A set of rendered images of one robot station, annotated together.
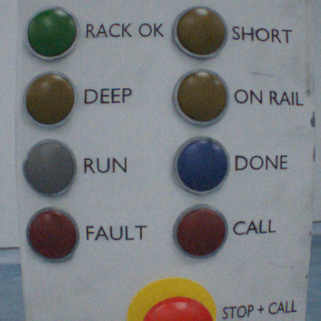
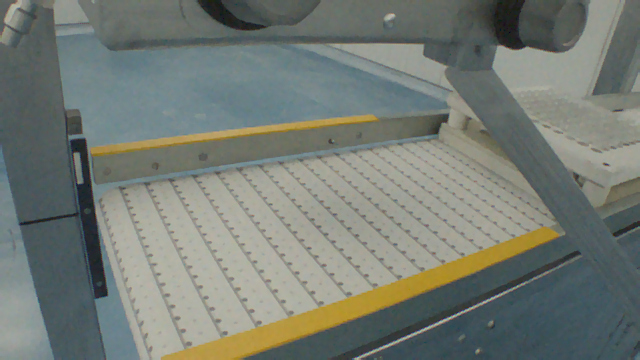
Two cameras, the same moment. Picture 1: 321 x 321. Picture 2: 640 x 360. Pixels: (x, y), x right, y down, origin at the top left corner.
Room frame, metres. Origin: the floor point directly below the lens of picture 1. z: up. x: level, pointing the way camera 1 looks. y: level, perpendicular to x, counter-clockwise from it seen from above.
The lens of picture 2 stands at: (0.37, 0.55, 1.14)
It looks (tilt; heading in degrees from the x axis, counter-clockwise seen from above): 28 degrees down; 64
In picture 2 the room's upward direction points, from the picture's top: 8 degrees clockwise
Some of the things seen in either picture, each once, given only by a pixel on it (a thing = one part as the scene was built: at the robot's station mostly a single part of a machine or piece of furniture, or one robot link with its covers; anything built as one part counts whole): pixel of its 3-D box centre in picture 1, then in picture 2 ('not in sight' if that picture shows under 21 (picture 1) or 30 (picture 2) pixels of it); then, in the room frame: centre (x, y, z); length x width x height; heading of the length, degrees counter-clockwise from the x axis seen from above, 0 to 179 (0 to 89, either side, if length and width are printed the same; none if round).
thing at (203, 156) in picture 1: (202, 165); not in sight; (0.34, -0.02, 1.04); 0.03 x 0.01 x 0.03; 99
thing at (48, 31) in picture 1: (52, 32); not in sight; (0.33, 0.06, 1.11); 0.03 x 0.01 x 0.03; 99
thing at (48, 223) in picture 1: (52, 235); not in sight; (0.33, 0.06, 1.01); 0.03 x 0.01 x 0.03; 99
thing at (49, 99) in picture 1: (49, 99); not in sight; (0.33, 0.06, 1.08); 0.03 x 0.01 x 0.03; 99
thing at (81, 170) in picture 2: not in sight; (89, 226); (0.32, 0.99, 0.85); 0.02 x 0.01 x 0.20; 9
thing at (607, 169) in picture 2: not in sight; (570, 125); (0.92, 0.94, 0.96); 0.25 x 0.24 x 0.02; 99
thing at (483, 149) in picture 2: not in sight; (559, 157); (0.92, 0.94, 0.91); 0.24 x 0.24 x 0.02; 9
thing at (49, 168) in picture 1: (49, 168); not in sight; (0.33, 0.06, 1.04); 0.03 x 0.01 x 0.03; 99
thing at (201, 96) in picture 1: (202, 96); not in sight; (0.34, -0.02, 1.08); 0.03 x 0.01 x 0.03; 99
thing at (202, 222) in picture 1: (201, 232); not in sight; (0.34, -0.02, 1.01); 0.03 x 0.01 x 0.03; 99
